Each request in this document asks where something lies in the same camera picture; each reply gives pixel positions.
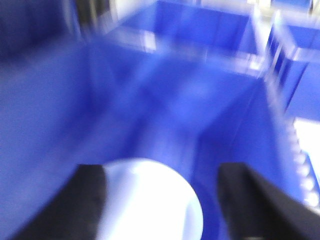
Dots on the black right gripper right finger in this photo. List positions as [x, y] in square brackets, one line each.
[255, 209]

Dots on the light blue round tray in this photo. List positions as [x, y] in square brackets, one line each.
[148, 200]

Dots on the large blue storage bin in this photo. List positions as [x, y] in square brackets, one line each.
[99, 102]

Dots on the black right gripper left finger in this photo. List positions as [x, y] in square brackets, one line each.
[75, 212]

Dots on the blue bin behind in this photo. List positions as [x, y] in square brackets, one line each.
[208, 27]

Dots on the blue bin at right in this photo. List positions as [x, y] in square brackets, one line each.
[294, 47]

